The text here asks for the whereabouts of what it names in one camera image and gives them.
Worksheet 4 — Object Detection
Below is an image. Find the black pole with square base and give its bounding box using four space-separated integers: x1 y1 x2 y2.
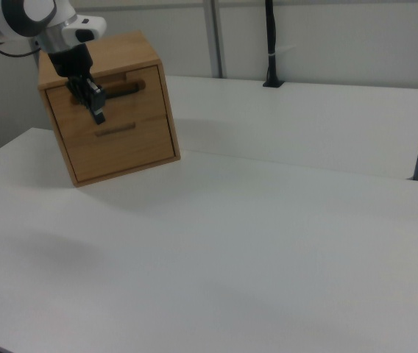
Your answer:
262 0 286 89

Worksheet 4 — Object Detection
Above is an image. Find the wooden drawer with slot grip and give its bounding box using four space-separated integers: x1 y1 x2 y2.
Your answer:
60 113 177 183

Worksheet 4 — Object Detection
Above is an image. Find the grey partition post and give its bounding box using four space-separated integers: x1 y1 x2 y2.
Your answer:
205 0 229 79

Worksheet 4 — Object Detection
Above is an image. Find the black metal drawer handle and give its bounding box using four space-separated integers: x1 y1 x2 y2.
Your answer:
67 79 147 102

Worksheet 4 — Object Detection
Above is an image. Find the wooden drawer cabinet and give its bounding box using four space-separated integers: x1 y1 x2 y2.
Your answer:
37 30 182 189

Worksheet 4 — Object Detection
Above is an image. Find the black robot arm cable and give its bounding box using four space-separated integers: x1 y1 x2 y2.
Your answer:
0 35 41 59

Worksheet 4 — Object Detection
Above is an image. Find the wooden drawer with black handle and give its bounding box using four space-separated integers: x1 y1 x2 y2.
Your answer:
45 65 170 130

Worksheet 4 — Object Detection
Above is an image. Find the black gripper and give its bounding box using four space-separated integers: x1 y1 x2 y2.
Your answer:
48 43 107 124

